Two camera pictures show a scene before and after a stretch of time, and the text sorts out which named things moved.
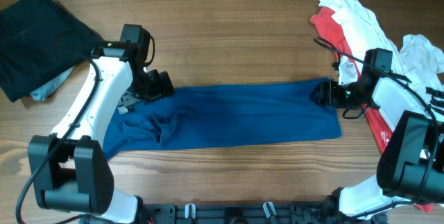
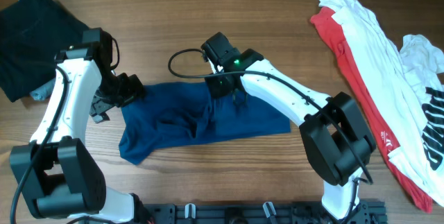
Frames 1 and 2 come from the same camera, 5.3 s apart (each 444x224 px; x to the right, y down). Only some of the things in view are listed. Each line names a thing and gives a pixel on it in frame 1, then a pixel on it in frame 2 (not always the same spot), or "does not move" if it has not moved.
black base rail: x=304 y=212 does not move
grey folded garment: x=40 y=93 does not move
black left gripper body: x=151 y=88 → x=121 y=91
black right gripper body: x=327 y=91 → x=216 y=86
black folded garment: x=39 y=42 does not move
